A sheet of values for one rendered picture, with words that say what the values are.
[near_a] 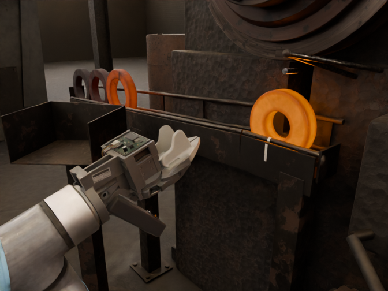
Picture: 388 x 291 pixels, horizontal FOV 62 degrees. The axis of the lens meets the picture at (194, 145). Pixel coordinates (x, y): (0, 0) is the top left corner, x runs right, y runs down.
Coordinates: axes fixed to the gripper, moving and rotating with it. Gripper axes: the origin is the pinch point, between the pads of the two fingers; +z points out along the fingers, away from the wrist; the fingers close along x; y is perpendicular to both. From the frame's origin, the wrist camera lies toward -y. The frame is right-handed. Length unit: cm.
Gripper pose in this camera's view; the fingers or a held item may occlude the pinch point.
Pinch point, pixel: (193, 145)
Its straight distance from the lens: 56.0
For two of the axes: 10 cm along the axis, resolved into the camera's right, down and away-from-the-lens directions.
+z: 7.2, -5.0, 4.8
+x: -6.5, -2.6, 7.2
